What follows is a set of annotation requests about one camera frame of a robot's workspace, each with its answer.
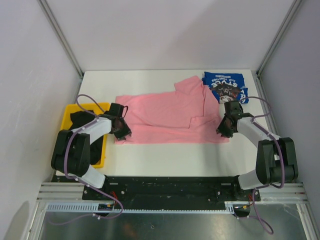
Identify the aluminium side rail right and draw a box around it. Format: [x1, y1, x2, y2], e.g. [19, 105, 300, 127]
[253, 72, 290, 176]

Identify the aluminium frame post left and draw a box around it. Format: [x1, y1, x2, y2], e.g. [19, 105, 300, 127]
[37, 0, 84, 79]

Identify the folded blue printed t-shirt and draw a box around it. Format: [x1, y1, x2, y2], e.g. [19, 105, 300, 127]
[202, 71, 249, 104]

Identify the black t-shirt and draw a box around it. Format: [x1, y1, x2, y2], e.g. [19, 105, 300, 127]
[69, 111, 104, 165]

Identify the aluminium frame post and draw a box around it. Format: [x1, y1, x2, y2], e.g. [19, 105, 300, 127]
[37, 0, 84, 79]
[255, 0, 305, 77]

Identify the aluminium frame post right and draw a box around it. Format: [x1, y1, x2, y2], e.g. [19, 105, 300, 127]
[255, 0, 305, 77]

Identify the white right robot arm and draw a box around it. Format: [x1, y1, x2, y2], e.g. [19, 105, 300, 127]
[216, 100, 299, 201]

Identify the white slotted cable duct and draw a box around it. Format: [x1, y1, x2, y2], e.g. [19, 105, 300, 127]
[46, 200, 250, 214]

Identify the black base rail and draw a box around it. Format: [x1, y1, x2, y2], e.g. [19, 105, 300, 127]
[82, 176, 253, 204]

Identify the yellow plastic bin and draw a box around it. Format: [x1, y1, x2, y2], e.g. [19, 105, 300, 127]
[60, 103, 107, 169]

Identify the pink t-shirt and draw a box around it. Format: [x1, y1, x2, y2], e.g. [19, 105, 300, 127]
[115, 76, 229, 145]

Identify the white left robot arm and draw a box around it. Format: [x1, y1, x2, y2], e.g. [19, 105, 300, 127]
[51, 103, 132, 200]

